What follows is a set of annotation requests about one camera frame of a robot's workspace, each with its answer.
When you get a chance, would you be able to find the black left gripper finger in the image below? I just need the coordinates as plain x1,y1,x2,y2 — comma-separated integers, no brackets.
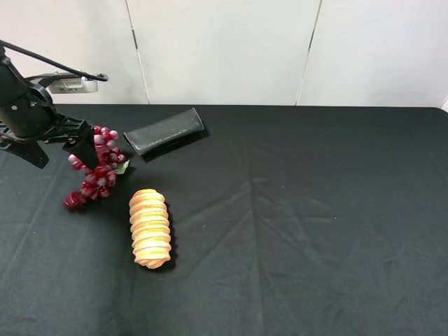
62,120,99,169
1,140,49,169

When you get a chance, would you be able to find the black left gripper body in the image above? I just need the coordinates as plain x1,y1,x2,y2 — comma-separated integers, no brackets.
1,62,88,148

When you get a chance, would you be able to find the red grape bunch with leaf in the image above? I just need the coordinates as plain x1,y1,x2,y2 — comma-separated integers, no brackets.
62,125,129,211

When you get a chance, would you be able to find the black folded pouch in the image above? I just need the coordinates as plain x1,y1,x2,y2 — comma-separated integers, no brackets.
123,108,205,156

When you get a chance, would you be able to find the spiral twisted bread roll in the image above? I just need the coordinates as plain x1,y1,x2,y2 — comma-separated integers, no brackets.
129,189,172,270

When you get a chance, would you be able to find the black tablecloth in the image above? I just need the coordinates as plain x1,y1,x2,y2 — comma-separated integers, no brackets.
1,106,447,335

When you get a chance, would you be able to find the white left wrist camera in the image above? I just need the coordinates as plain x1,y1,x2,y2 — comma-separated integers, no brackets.
36,71,98,95

